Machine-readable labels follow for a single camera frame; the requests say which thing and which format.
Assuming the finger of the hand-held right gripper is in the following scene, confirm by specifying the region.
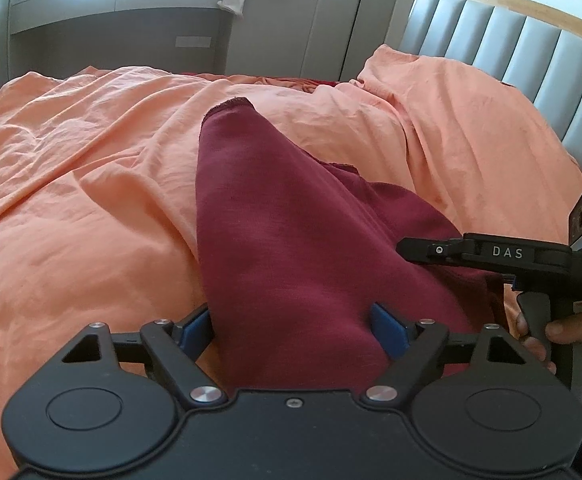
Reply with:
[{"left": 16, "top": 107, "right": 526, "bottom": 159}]
[{"left": 396, "top": 236, "right": 474, "bottom": 267}]

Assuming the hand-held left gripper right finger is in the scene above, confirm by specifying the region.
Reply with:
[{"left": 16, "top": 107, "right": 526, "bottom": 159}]
[{"left": 363, "top": 302, "right": 527, "bottom": 406}]

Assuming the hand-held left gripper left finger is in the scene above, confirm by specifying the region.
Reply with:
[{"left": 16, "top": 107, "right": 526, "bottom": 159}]
[{"left": 61, "top": 305, "right": 227, "bottom": 408}]

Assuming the maroon garment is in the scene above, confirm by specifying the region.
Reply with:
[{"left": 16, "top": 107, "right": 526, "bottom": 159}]
[{"left": 196, "top": 97, "right": 514, "bottom": 393}]

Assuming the orange duvet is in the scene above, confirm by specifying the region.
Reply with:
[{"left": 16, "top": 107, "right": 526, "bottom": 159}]
[{"left": 0, "top": 44, "right": 582, "bottom": 480}]

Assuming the grey padded headboard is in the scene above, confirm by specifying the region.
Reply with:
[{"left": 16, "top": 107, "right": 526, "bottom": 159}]
[{"left": 401, "top": 0, "right": 582, "bottom": 186}]

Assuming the closed grey wardrobe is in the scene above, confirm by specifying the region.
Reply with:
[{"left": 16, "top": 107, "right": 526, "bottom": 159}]
[{"left": 301, "top": 0, "right": 424, "bottom": 86}]

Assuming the grey window bench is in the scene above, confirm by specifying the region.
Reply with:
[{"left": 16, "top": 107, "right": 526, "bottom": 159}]
[{"left": 7, "top": 0, "right": 322, "bottom": 80}]

